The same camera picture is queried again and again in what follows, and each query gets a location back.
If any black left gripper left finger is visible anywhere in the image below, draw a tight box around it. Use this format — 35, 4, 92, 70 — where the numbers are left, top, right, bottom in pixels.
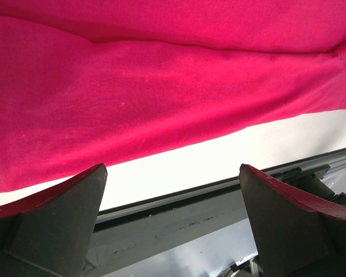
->
0, 164, 107, 276

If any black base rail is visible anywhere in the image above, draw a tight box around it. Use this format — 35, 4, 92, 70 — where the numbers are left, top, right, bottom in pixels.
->
82, 148, 346, 276

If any crimson pink t shirt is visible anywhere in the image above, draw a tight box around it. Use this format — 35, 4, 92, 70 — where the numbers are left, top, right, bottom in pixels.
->
0, 1, 346, 193

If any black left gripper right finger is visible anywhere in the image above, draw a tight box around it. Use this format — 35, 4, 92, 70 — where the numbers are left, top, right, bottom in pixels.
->
239, 164, 346, 276

